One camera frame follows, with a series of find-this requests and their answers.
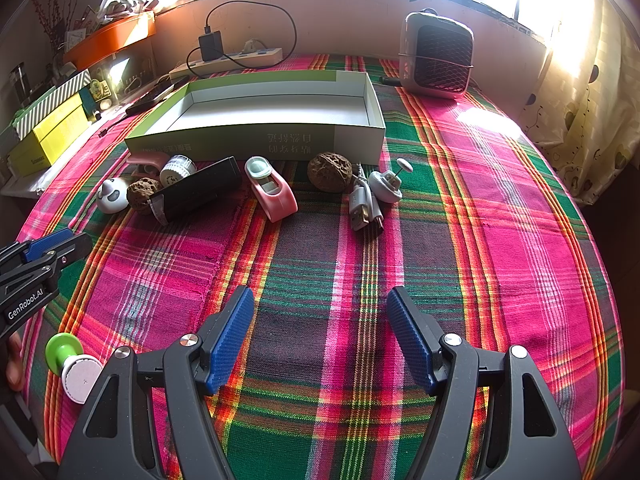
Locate green picture card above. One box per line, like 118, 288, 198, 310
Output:
90, 79, 113, 106

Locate yellow cardboard box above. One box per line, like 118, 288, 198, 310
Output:
7, 115, 96, 178
32, 92, 91, 153

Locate green and white cardboard box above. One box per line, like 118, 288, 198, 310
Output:
124, 71, 387, 166

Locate white usb cable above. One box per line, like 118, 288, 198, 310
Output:
345, 162, 386, 233

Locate black charger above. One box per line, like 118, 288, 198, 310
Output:
198, 25, 224, 61

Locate plain pink clip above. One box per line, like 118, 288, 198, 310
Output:
125, 154, 171, 178

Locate black rectangular device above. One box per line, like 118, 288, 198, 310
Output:
150, 156, 244, 225

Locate white round jar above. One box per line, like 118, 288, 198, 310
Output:
159, 155, 197, 187

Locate black charger cable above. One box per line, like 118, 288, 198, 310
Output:
186, 1, 298, 78

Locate beige power strip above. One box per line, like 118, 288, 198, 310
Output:
168, 46, 285, 81

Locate person's left hand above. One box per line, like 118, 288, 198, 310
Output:
5, 335, 23, 391

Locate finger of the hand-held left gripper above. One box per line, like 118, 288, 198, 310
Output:
0, 227, 75, 266
0, 234, 94, 295

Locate green and white spool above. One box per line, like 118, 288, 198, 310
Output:
45, 332, 103, 403

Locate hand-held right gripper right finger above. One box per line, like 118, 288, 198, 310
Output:
386, 287, 583, 480

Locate orange planter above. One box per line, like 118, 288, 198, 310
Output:
62, 10, 157, 72

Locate dried twig branches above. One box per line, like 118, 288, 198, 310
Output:
30, 0, 101, 56

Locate dark glass jar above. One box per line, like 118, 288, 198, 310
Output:
7, 62, 28, 106

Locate brown walnut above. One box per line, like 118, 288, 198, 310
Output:
307, 152, 354, 193
126, 176, 166, 216

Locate cream patterned curtain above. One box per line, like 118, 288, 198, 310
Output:
515, 0, 640, 206

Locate white oval figure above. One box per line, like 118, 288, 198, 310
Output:
96, 177, 132, 215

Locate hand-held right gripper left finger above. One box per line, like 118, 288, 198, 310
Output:
57, 286, 256, 480

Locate thin black cable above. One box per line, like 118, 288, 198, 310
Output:
97, 110, 131, 138

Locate plaid tablecloth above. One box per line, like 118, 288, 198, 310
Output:
15, 52, 626, 480

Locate small space heater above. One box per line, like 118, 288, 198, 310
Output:
397, 7, 475, 101

